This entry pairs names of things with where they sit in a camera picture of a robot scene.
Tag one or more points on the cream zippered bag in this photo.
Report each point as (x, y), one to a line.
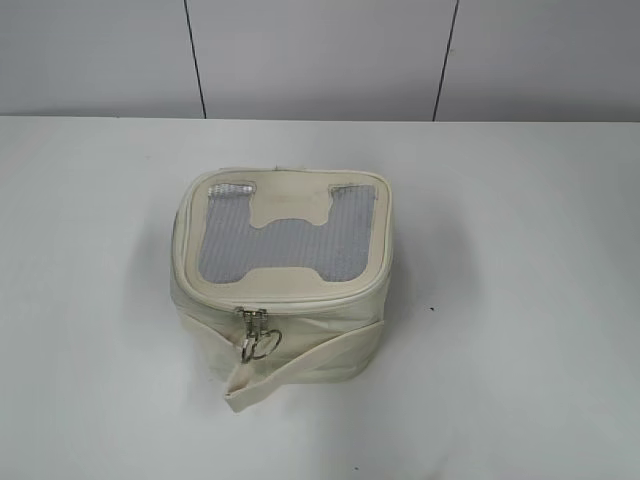
(313, 248)

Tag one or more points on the silver zipper pull with ring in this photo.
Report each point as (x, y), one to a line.
(252, 320)

